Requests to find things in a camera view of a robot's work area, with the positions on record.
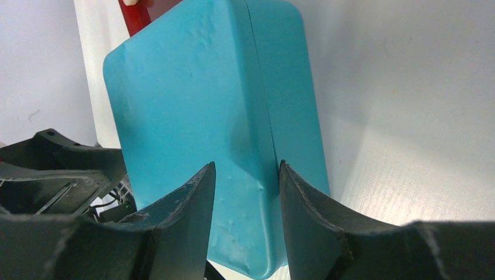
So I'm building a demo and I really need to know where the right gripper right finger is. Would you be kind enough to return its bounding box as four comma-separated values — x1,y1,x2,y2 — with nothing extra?
279,161,494,279

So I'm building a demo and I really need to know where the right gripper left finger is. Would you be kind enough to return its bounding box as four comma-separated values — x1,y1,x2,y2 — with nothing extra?
1,162,217,279

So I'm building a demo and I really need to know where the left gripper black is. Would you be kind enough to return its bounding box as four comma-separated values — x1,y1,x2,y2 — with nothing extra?
1,129,135,223

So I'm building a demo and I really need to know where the teal box lid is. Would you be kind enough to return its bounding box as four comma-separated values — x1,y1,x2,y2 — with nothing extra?
103,1,285,279

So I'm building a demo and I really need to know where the red chocolate tray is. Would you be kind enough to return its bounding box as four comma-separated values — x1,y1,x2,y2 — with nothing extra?
118,0,181,37

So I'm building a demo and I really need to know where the teal chocolate box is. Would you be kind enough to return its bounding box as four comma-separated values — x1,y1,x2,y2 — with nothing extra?
247,1,330,194

